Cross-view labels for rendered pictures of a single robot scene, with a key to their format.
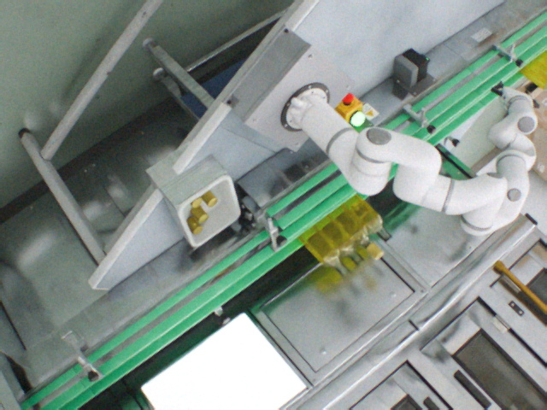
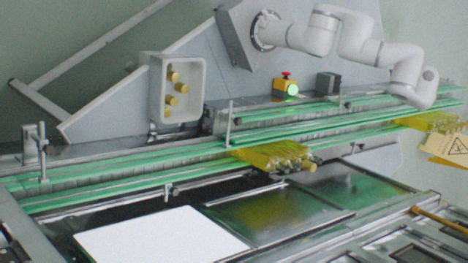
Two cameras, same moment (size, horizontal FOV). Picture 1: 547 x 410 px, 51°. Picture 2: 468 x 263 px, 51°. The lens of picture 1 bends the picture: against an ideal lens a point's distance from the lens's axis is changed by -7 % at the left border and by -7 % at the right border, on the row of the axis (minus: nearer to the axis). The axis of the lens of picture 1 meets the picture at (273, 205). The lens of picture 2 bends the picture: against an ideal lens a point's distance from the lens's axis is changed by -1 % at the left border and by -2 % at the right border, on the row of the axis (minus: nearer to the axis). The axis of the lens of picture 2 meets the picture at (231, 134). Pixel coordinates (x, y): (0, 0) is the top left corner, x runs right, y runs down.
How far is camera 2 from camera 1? 1.32 m
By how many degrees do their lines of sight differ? 41
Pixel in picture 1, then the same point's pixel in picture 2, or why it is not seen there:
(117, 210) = not seen: hidden behind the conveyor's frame
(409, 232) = (330, 192)
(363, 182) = (316, 36)
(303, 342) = (246, 225)
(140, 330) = (96, 166)
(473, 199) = (401, 46)
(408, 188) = (351, 36)
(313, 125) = (276, 25)
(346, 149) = (301, 27)
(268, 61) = not seen: outside the picture
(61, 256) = not seen: hidden behind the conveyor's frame
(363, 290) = (297, 206)
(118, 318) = (77, 154)
